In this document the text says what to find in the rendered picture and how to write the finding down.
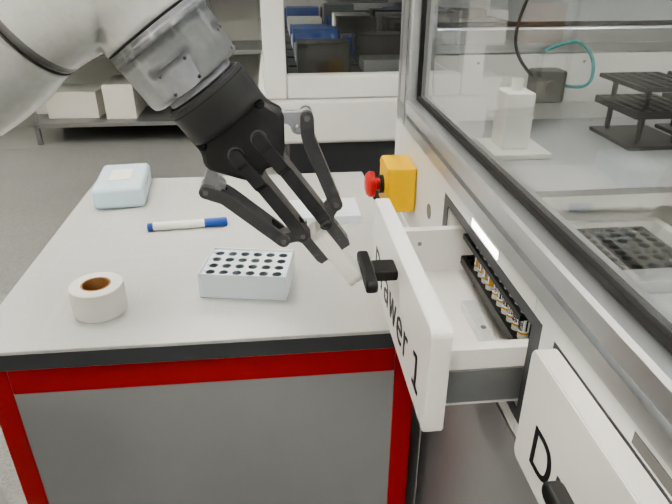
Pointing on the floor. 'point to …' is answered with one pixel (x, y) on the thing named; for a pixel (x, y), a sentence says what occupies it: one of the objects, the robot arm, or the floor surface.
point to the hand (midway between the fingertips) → (336, 252)
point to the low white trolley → (201, 367)
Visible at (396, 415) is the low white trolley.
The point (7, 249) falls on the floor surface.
